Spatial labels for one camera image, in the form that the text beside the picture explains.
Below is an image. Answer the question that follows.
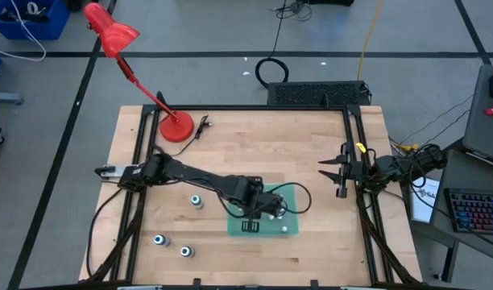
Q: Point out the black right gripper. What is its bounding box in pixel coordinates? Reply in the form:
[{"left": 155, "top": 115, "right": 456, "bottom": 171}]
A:
[{"left": 317, "top": 142, "right": 377, "bottom": 199}]

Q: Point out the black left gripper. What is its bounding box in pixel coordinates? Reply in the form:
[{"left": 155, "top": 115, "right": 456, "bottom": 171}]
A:
[{"left": 241, "top": 193, "right": 290, "bottom": 234}]

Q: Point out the teal translucent plastic bin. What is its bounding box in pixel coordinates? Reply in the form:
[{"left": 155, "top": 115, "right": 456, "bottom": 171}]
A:
[{"left": 226, "top": 184, "right": 300, "bottom": 238}]

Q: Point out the black perforated computer case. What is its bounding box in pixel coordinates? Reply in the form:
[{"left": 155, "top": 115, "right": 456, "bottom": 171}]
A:
[{"left": 267, "top": 80, "right": 371, "bottom": 108}]

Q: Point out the white printed paper sheet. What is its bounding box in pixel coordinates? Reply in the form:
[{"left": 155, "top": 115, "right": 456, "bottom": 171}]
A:
[{"left": 410, "top": 176, "right": 443, "bottom": 224}]

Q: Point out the grey keyboard desk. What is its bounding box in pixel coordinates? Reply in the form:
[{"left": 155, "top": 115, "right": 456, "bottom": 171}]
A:
[{"left": 429, "top": 148, "right": 493, "bottom": 265}]

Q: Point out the red desk lamp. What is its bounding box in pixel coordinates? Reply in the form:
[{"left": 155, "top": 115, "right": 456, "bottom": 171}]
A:
[{"left": 84, "top": 2, "right": 195, "bottom": 143}]

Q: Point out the backlit rainbow keyboard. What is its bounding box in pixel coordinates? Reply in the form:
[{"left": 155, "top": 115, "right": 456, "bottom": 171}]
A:
[{"left": 443, "top": 187, "right": 493, "bottom": 236}]

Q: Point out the grey side desk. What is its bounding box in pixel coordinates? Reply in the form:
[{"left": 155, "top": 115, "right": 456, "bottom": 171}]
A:
[{"left": 462, "top": 63, "right": 493, "bottom": 164}]

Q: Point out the black floor box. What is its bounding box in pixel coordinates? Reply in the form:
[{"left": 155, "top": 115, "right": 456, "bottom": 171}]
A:
[{"left": 306, "top": 0, "right": 355, "bottom": 7}]

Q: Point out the large blue storage bin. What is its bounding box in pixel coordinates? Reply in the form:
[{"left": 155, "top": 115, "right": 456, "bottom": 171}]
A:
[{"left": 0, "top": 0, "right": 72, "bottom": 40}]

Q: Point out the grey metal floor bar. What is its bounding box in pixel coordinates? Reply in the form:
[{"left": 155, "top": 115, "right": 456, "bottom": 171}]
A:
[{"left": 0, "top": 91, "right": 25, "bottom": 106}]

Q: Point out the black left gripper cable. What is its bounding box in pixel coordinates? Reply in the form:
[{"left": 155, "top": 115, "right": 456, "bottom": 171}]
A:
[{"left": 266, "top": 181, "right": 313, "bottom": 215}]

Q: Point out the black aluminium table frame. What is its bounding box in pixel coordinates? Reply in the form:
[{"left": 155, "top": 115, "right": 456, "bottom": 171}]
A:
[{"left": 83, "top": 103, "right": 424, "bottom": 289}]

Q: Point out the black lamp power cable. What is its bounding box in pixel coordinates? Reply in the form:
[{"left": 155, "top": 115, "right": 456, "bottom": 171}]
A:
[{"left": 162, "top": 115, "right": 214, "bottom": 157}]

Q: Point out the black hanging coiled cable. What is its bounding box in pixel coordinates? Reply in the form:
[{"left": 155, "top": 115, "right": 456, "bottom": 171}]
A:
[{"left": 255, "top": 0, "right": 290, "bottom": 90}]

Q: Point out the yellow hanging cable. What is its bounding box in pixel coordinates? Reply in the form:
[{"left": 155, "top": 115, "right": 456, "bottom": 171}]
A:
[{"left": 357, "top": 0, "right": 387, "bottom": 81}]

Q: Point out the black cable tangle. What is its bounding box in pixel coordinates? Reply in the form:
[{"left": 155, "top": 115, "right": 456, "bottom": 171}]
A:
[{"left": 273, "top": 0, "right": 313, "bottom": 22}]

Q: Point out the silver mounting bracket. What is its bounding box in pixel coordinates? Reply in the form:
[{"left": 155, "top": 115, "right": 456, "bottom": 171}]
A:
[{"left": 93, "top": 163, "right": 122, "bottom": 180}]

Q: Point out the black left arm floor cable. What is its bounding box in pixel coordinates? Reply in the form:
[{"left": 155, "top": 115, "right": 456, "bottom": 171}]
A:
[{"left": 85, "top": 187, "right": 125, "bottom": 279}]

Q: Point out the white floor cable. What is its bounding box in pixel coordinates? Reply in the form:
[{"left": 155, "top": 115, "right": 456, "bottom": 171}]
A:
[{"left": 0, "top": 0, "right": 48, "bottom": 63}]

